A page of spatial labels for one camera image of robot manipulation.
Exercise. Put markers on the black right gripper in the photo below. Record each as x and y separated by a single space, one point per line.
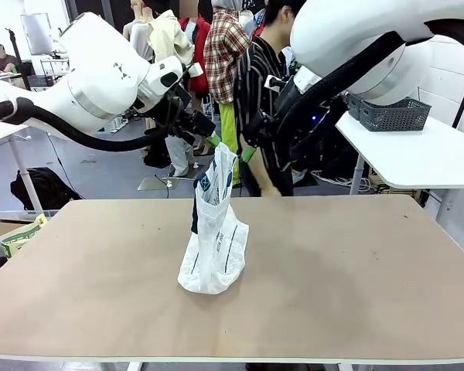
284 100

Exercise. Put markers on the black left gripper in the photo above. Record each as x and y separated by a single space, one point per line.
193 125

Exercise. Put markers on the white printed plastic shopping bag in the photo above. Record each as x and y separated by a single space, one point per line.
212 247

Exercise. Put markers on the grey plastic lattice basket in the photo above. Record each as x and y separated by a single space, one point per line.
355 106
394 115

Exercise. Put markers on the person's right forearm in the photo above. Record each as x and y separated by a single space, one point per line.
260 170

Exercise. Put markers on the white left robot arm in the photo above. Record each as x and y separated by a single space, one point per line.
93 77

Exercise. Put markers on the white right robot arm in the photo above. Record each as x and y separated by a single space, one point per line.
352 31

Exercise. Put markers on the green printed paper bag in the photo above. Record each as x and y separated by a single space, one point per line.
21 237

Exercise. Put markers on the person's right hand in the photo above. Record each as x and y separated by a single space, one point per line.
271 191

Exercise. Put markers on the neon green trousers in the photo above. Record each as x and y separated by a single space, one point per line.
229 139

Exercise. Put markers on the grey trousers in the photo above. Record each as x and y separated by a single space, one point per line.
178 154

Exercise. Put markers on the person in striped shirt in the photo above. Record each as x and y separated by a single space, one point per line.
261 77

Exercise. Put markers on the red plaid shirt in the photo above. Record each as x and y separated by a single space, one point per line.
226 54

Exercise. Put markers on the red jacket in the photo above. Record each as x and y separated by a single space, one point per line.
201 50

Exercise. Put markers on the beige jacket on mannequin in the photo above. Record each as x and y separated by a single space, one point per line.
170 36

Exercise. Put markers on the white torso mannequin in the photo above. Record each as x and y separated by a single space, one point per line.
137 36

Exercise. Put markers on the wooden crate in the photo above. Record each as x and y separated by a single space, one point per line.
390 185

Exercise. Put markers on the white side table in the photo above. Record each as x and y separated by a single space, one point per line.
410 154

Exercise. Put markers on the black backpack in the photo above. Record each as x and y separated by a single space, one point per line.
42 187

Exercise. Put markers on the white table with leg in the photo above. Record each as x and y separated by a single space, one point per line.
11 135

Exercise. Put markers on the white board panel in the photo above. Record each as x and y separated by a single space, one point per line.
36 33

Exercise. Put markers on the seated person in background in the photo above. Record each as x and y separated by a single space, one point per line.
4 62

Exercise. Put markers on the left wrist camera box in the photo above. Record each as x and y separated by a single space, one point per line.
195 70

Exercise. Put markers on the metal mannequin base plate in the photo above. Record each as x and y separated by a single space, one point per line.
154 184

